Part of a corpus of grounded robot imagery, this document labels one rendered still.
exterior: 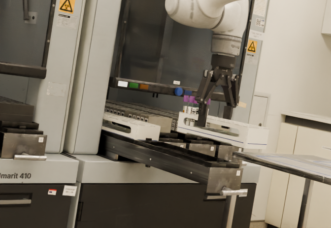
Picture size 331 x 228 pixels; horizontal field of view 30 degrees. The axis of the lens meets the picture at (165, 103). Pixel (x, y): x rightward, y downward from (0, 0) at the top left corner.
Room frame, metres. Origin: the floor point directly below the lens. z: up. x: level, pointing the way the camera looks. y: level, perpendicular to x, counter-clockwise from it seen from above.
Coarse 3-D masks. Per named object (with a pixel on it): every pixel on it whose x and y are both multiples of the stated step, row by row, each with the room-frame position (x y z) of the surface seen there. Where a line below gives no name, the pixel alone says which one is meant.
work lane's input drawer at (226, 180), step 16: (112, 144) 1.97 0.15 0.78; (128, 144) 1.91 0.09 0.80; (144, 144) 1.87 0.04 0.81; (160, 144) 1.97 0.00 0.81; (144, 160) 1.85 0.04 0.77; (160, 160) 1.80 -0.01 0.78; (176, 160) 1.75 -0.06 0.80; (192, 160) 1.71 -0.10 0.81; (208, 160) 1.82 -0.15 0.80; (224, 160) 1.77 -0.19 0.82; (192, 176) 1.69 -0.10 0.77; (208, 176) 1.65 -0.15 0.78; (224, 176) 1.69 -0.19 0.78; (240, 176) 1.73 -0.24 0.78; (208, 192) 1.65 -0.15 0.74; (224, 192) 1.63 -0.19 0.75; (240, 192) 1.67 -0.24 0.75
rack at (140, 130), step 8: (104, 112) 2.18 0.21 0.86; (104, 120) 2.19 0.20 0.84; (112, 120) 2.02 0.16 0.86; (120, 120) 1.99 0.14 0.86; (128, 120) 2.02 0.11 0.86; (136, 120) 2.07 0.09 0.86; (104, 128) 2.04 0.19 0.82; (112, 128) 2.08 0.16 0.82; (120, 128) 2.10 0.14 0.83; (136, 128) 1.92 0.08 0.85; (144, 128) 1.94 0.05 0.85; (152, 128) 1.96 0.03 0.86; (160, 128) 1.98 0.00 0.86; (128, 136) 1.95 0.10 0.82; (136, 136) 1.92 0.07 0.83; (144, 136) 1.94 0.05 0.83; (152, 136) 1.96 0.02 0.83
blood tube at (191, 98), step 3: (189, 99) 1.94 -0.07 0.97; (192, 99) 1.93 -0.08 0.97; (189, 102) 1.94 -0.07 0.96; (192, 102) 1.93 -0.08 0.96; (189, 105) 1.93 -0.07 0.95; (192, 105) 1.94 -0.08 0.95; (189, 108) 1.93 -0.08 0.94; (189, 111) 1.93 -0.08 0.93; (186, 120) 1.93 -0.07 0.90; (189, 120) 1.93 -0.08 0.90; (186, 123) 1.93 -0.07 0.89; (189, 123) 1.93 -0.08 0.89
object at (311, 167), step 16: (240, 160) 2.00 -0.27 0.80; (256, 160) 1.93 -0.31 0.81; (272, 160) 1.93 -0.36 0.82; (288, 160) 2.00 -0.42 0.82; (304, 160) 2.08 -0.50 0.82; (320, 160) 2.16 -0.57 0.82; (304, 176) 1.79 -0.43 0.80; (320, 176) 1.75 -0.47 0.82; (304, 192) 2.28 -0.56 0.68; (224, 208) 2.00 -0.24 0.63; (304, 208) 2.27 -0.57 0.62; (224, 224) 1.99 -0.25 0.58; (304, 224) 2.27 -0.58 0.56
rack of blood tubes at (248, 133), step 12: (180, 120) 1.94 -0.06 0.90; (216, 120) 1.83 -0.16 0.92; (228, 120) 1.90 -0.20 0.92; (192, 132) 1.90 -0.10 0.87; (204, 132) 1.86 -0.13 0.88; (216, 132) 1.82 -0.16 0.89; (228, 132) 1.92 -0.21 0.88; (240, 132) 1.75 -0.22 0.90; (252, 132) 1.75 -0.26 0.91; (264, 132) 1.78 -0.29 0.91; (240, 144) 1.75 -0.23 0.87; (252, 144) 1.75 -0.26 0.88
